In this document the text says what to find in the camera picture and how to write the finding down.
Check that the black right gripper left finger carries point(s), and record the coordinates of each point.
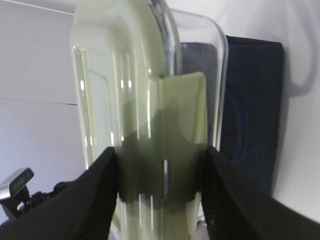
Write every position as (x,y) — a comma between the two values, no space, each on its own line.
(83,210)

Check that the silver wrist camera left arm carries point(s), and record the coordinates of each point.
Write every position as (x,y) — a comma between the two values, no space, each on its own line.
(13,184)

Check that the dark navy fabric lunch bag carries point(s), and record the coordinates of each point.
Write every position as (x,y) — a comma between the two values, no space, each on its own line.
(251,109)

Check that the glass container with green lid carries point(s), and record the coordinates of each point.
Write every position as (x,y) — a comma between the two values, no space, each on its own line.
(150,83)

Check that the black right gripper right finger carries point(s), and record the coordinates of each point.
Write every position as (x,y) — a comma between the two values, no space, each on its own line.
(234,209)

